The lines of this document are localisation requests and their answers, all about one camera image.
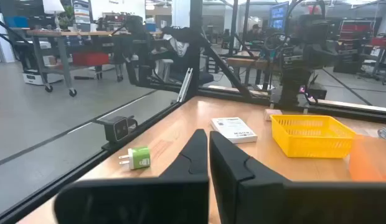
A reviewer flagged yellow plastic basket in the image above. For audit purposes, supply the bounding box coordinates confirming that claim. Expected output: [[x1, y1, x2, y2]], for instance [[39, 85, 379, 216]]
[[270, 114, 357, 159]]

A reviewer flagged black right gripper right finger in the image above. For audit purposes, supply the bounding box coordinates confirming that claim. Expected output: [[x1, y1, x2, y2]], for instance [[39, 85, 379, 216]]
[[209, 130, 386, 224]]

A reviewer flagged green white USB charger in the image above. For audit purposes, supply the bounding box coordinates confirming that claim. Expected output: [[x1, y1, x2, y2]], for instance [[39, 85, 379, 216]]
[[118, 146, 151, 170]]

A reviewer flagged wheeled wooden-top workbench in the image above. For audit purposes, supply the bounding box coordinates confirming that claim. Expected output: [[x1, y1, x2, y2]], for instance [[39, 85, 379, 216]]
[[26, 29, 131, 97]]

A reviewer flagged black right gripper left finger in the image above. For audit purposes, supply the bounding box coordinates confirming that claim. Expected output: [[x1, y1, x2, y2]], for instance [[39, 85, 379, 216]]
[[54, 128, 210, 224]]

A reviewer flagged pink rectangular block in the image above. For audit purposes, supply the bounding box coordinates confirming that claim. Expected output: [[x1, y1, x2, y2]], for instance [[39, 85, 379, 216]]
[[263, 108, 283, 121]]

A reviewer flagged black chair with white cloth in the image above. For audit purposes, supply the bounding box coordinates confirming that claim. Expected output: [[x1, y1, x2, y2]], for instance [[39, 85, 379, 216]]
[[149, 26, 214, 85]]

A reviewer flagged red storage bin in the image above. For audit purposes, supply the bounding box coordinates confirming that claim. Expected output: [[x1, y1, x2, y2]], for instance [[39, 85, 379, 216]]
[[72, 52, 110, 67]]

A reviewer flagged black aluminium table frame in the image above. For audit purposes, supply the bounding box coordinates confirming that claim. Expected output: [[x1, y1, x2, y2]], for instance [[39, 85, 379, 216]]
[[0, 0, 386, 224]]

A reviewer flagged person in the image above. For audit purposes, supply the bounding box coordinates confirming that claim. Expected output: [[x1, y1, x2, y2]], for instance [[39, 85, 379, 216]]
[[245, 23, 265, 43]]

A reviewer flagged white wheeled machine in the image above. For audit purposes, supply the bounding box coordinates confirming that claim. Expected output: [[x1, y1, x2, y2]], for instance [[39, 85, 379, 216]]
[[22, 70, 65, 86]]

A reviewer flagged white labelled box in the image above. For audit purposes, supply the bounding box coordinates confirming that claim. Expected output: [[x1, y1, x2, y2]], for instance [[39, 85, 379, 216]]
[[210, 116, 258, 144]]

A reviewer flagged blue-screen wall monitor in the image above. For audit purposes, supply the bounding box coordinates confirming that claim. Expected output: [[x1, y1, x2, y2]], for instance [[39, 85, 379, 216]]
[[269, 1, 290, 32]]

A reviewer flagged red tool cabinet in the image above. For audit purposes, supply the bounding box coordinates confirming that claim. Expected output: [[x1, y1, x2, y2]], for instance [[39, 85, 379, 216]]
[[339, 19, 376, 74]]

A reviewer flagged silver aluminium bracket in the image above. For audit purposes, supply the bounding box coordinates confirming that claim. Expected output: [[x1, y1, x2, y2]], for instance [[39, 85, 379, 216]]
[[176, 67, 194, 103]]

